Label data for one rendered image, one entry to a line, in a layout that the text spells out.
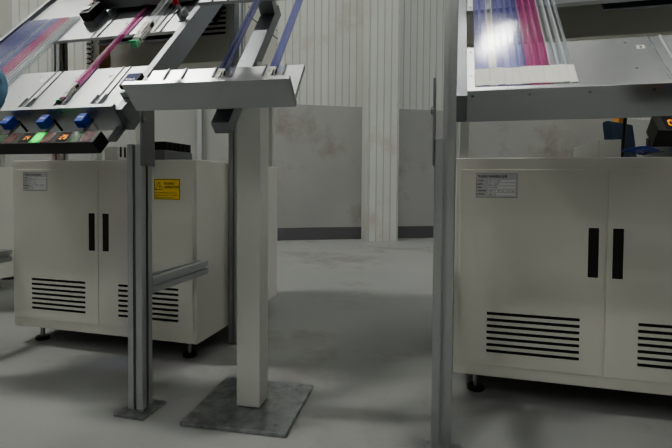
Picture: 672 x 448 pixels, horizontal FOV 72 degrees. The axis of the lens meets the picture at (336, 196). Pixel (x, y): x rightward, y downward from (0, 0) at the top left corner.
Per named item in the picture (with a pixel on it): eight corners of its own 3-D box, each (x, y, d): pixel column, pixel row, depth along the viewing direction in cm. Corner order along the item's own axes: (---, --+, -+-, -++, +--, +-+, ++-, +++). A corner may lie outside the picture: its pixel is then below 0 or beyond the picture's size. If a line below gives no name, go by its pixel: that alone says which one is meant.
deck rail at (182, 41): (134, 130, 111) (121, 109, 107) (127, 130, 112) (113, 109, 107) (230, -7, 157) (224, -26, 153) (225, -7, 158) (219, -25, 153)
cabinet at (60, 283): (196, 365, 140) (196, 159, 138) (13, 342, 157) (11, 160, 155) (277, 308, 202) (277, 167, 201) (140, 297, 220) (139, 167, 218)
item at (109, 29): (188, 45, 136) (180, 29, 133) (11, 58, 153) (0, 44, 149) (225, -7, 157) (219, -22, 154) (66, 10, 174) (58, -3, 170)
